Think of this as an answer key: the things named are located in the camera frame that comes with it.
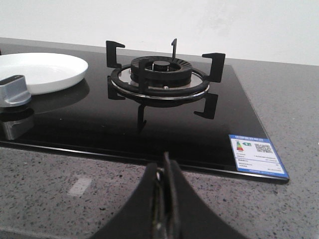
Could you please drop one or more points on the black glass cooktop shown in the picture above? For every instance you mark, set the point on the black glass cooktop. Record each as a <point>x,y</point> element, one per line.
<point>94,120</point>

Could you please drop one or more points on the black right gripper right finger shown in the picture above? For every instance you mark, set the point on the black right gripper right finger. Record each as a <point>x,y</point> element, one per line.
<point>190,217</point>

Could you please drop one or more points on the silver stove knob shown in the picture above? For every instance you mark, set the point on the silver stove knob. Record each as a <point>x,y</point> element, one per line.
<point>14,92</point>

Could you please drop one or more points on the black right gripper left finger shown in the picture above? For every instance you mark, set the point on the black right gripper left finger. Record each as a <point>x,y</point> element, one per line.
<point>136,218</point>

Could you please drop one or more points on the blue energy label sticker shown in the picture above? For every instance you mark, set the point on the blue energy label sticker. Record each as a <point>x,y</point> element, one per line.
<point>256,155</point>

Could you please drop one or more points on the white round plate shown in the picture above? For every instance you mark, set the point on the white round plate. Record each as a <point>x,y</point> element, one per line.
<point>44,72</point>

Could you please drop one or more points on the black gas burner with grate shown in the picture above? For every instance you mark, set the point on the black gas burner with grate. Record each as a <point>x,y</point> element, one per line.
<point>162,77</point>

